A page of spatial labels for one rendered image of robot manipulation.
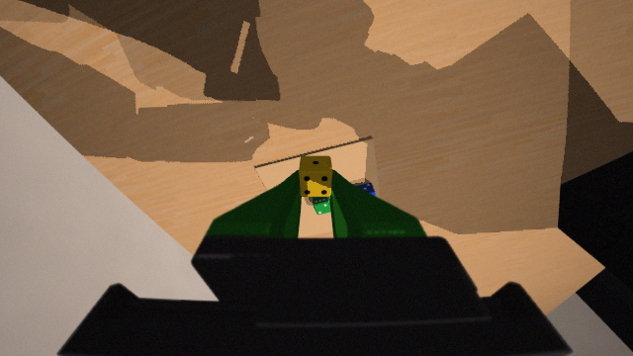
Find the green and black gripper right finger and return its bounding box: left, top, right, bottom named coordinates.
left=330, top=170, right=427, bottom=237

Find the blue die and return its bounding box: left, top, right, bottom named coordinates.
left=357, top=183, right=376, bottom=196

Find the dark green die with grey pips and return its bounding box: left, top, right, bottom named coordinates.
left=313, top=197, right=330, bottom=215

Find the yellow die with black pips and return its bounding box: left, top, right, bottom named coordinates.
left=299, top=156, right=333, bottom=197

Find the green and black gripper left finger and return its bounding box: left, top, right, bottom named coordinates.
left=203, top=170, right=302, bottom=238

